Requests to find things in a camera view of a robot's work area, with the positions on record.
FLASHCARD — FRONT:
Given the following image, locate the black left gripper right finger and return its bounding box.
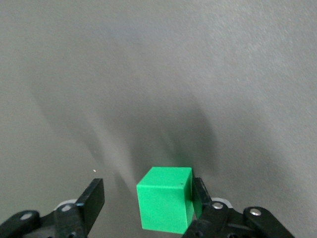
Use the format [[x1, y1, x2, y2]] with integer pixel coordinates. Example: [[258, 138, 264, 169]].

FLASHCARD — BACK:
[[182, 176, 296, 238]]

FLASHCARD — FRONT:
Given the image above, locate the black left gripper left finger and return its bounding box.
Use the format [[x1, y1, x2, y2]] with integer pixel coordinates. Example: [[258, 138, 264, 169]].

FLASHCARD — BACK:
[[0, 178, 106, 238]]

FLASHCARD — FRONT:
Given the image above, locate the small green cube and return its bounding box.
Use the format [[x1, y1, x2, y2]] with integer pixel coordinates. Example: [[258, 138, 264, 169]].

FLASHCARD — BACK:
[[136, 166, 195, 235]]

